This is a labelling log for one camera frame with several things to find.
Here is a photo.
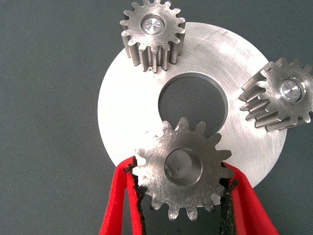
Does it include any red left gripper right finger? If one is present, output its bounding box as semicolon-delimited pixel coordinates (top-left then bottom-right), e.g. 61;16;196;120
218;161;280;235

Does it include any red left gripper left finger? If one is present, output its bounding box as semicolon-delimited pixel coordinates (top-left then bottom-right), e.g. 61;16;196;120
98;156;148;235

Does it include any small steel planetary gear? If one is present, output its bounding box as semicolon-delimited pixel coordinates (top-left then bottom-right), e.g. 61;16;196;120
238;57;313;132
119;0;187;73
131;117;236;222

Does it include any round metal carrier plate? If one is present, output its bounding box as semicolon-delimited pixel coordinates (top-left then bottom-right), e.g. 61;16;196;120
97;21;288;209

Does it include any dark grey table cloth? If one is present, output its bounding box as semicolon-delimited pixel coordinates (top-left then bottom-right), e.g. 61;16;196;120
0;0;313;235

